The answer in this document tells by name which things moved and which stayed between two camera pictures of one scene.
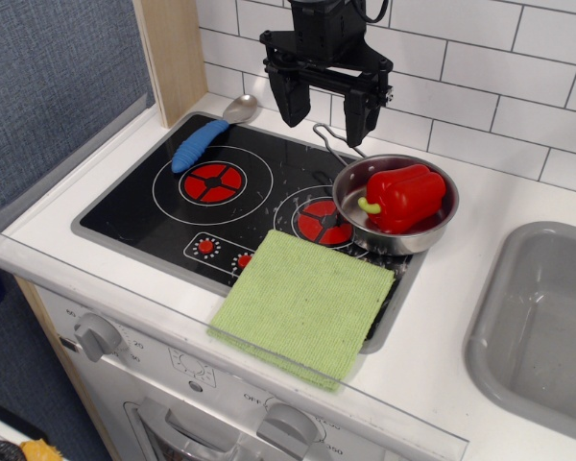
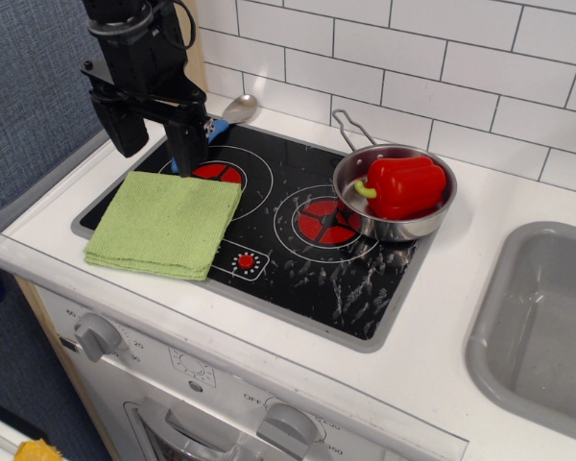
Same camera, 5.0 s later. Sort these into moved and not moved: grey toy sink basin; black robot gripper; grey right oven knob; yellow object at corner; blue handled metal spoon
Moved: black robot gripper
Not moved: grey toy sink basin; yellow object at corner; blue handled metal spoon; grey right oven knob
